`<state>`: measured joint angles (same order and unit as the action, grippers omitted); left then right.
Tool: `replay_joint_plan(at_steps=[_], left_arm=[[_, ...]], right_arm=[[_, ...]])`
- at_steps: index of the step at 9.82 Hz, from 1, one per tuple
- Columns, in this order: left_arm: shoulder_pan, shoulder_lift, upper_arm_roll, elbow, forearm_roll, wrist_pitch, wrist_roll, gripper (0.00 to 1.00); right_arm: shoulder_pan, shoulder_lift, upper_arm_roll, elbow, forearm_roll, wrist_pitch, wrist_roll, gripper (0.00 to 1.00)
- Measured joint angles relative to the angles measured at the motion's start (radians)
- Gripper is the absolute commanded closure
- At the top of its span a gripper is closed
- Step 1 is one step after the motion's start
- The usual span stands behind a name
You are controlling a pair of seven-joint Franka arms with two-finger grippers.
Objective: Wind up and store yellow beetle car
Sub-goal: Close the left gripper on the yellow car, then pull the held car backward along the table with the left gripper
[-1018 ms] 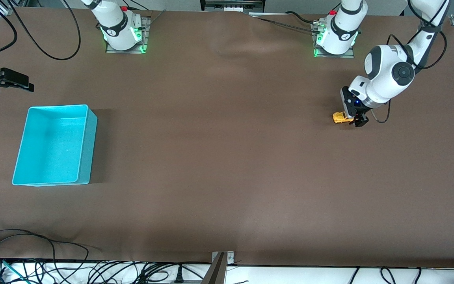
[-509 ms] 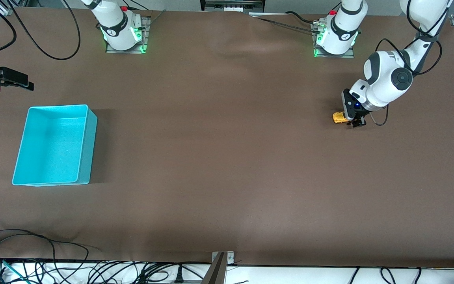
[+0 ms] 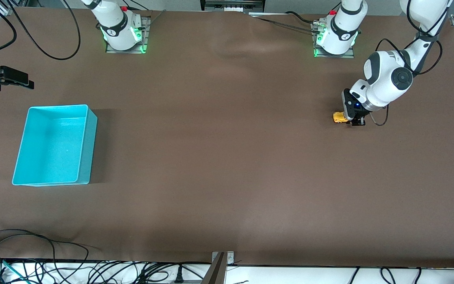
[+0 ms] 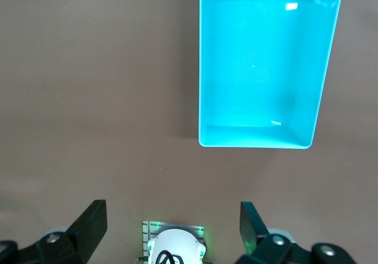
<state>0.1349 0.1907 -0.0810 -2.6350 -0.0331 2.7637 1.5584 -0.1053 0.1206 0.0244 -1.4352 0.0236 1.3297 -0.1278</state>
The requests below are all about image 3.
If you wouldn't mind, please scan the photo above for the thick black table cable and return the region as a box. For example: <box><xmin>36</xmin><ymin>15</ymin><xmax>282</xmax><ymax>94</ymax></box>
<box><xmin>285</xmin><ymin>11</ymin><xmax>320</xmax><ymax>26</ymax></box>

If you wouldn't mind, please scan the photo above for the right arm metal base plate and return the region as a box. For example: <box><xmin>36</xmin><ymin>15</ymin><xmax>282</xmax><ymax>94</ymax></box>
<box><xmin>106</xmin><ymin>17</ymin><xmax>151</xmax><ymax>54</ymax></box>

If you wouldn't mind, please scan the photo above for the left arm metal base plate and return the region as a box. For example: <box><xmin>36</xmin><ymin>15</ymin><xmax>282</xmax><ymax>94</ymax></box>
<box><xmin>312</xmin><ymin>22</ymin><xmax>356</xmax><ymax>59</ymax></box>

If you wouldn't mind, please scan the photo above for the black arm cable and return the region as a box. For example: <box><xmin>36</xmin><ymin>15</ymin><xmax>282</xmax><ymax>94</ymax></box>
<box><xmin>371</xmin><ymin>0</ymin><xmax>444</xmax><ymax>127</ymax></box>
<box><xmin>0</xmin><ymin>0</ymin><xmax>82</xmax><ymax>64</ymax></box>

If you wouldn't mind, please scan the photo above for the teal plastic bin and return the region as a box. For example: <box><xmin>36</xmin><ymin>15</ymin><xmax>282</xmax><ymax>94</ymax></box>
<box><xmin>12</xmin><ymin>104</ymin><xmax>98</xmax><ymax>187</ymax></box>

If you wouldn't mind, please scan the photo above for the long black floor cable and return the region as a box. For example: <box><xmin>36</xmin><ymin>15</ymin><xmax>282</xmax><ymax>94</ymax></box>
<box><xmin>0</xmin><ymin>229</ymin><xmax>93</xmax><ymax>275</ymax></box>

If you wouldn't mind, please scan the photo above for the black equipment box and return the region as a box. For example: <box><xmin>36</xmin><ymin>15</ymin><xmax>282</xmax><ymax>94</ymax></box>
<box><xmin>200</xmin><ymin>0</ymin><xmax>266</xmax><ymax>13</ymax></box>

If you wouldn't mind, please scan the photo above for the aluminium profile bracket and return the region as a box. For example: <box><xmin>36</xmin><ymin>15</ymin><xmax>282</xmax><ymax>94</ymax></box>
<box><xmin>201</xmin><ymin>251</ymin><xmax>235</xmax><ymax>284</ymax></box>

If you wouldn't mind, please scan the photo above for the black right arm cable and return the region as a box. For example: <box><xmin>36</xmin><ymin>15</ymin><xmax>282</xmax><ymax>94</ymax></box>
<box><xmin>0</xmin><ymin>0</ymin><xmax>82</xmax><ymax>64</ymax></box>

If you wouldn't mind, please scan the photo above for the teal cable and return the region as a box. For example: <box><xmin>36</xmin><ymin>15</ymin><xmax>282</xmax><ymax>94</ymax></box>
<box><xmin>0</xmin><ymin>257</ymin><xmax>29</xmax><ymax>284</ymax></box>

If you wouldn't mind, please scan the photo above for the black looped cable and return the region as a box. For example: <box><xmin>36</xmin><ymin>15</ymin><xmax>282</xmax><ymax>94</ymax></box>
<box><xmin>380</xmin><ymin>267</ymin><xmax>398</xmax><ymax>284</ymax></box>

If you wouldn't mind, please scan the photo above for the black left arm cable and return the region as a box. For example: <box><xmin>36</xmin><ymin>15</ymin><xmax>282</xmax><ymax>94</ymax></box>
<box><xmin>371</xmin><ymin>0</ymin><xmax>444</xmax><ymax>127</ymax></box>

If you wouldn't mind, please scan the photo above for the thin black table cable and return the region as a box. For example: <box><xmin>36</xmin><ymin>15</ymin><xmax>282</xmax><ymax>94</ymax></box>
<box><xmin>255</xmin><ymin>17</ymin><xmax>318</xmax><ymax>33</ymax></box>

